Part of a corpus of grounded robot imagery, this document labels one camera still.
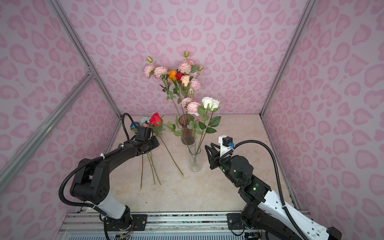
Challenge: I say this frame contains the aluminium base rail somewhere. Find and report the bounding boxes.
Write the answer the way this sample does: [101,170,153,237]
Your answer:
[56,211,298,240]

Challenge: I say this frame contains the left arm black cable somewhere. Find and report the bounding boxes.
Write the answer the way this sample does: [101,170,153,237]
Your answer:
[58,112,140,208]

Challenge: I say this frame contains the light blue carnation spray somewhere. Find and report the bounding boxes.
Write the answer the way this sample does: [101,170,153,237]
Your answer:
[141,116,150,126]

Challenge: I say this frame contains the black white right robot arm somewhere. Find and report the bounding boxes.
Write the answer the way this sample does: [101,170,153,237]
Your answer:
[205,143,342,240]

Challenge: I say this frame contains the pink rosebud spray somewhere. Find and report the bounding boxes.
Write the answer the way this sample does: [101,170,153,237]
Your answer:
[177,52,195,103]

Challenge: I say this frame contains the aluminium frame left diagonal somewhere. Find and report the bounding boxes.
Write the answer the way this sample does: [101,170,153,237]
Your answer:
[1,71,94,193]

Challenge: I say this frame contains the aluminium frame post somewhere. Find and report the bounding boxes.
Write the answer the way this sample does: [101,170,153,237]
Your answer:
[47,0,121,120]
[260,0,318,119]

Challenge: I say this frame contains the orange artificial rose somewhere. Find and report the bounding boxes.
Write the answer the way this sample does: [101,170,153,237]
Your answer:
[167,70,181,118]

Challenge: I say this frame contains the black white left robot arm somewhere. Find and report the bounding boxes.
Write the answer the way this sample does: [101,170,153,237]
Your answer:
[70,127,160,231]

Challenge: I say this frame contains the white artificial rose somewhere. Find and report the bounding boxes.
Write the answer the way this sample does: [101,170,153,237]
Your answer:
[194,97,222,154]

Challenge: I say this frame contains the pale pink carnation spray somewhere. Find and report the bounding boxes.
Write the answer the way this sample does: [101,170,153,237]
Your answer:
[186,101,203,146]

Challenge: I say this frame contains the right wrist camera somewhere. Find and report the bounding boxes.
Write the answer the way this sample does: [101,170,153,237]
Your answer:
[219,135,235,157]

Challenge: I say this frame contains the aluminium frame right post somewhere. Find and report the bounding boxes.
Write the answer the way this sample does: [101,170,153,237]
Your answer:
[260,0,318,119]

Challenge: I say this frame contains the clear frosted glass vase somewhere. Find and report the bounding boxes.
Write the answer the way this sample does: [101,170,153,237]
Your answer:
[188,144,203,173]

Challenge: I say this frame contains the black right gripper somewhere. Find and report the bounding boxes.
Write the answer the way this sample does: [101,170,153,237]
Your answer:
[203,143,243,187]

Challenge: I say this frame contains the peach artificial rose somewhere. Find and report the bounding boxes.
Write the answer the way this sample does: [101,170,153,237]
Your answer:
[181,75,191,114]

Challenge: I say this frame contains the small red artificial rose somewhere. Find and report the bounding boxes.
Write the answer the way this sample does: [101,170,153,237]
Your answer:
[175,72,185,114]

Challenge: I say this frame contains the aluminium frame left post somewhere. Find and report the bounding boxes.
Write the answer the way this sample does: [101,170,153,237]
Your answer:
[47,0,121,120]

